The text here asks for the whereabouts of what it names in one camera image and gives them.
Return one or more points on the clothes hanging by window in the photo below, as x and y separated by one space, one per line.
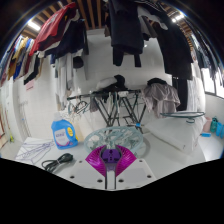
206 50

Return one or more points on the purple charger block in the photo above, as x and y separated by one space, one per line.
110 156

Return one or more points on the teal bucket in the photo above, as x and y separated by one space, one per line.
214 125

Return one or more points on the white hanging clothes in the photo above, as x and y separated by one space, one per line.
65 73

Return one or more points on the ceiling light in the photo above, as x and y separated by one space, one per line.
178 17
34 25

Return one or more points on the blue detergent bottle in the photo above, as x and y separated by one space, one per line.
64 133

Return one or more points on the red hanging shirt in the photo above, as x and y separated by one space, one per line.
51 28

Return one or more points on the white pillow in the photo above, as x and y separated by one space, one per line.
175 135

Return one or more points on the pink bucket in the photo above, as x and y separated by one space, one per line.
207 124

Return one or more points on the pale green round clip hanger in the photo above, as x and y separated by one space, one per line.
113 135

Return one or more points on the grey garment on rack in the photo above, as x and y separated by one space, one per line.
161 98

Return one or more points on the pink wall sign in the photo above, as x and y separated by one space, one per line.
29 85

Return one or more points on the blue brush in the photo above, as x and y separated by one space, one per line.
206 134

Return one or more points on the row of colourful hanging clothes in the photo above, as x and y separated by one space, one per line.
18 60

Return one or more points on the black folding drying rack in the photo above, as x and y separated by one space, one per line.
110 106

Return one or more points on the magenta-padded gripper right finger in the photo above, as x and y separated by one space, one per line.
126 161

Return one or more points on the dark hanging clothes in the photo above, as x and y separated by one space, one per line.
126 26

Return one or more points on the white and black laundry pile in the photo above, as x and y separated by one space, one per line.
111 83

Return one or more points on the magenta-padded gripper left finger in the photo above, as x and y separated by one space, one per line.
96 161

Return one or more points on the window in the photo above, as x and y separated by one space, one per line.
213 83

